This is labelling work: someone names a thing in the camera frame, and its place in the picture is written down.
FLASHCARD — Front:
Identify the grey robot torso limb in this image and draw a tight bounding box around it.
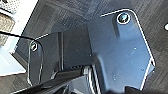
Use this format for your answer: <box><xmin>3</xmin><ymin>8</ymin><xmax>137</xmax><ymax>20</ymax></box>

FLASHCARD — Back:
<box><xmin>9</xmin><ymin>64</ymin><xmax>101</xmax><ymax>94</ymax></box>

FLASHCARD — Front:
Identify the small round base fitting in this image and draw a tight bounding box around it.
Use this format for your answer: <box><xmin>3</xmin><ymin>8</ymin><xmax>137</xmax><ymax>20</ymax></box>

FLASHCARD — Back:
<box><xmin>29</xmin><ymin>41</ymin><xmax>39</xmax><ymax>52</ymax></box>

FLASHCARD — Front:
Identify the white wardrobe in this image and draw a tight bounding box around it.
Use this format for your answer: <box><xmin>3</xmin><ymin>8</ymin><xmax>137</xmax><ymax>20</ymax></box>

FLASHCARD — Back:
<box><xmin>0</xmin><ymin>0</ymin><xmax>40</xmax><ymax>78</ymax></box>

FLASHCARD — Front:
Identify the woven storage basket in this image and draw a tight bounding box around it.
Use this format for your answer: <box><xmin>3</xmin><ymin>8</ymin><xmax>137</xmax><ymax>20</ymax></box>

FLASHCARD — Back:
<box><xmin>0</xmin><ymin>13</ymin><xmax>16</xmax><ymax>48</ymax></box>

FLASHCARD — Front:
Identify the round ring-lit button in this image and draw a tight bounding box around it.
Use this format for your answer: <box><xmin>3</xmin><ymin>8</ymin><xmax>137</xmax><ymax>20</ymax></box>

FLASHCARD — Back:
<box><xmin>116</xmin><ymin>10</ymin><xmax>132</xmax><ymax>26</ymax></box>

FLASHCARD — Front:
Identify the thin black base cable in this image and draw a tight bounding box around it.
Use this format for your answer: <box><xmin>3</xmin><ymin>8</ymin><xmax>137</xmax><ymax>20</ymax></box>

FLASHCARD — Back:
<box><xmin>0</xmin><ymin>30</ymin><xmax>33</xmax><ymax>43</ymax></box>

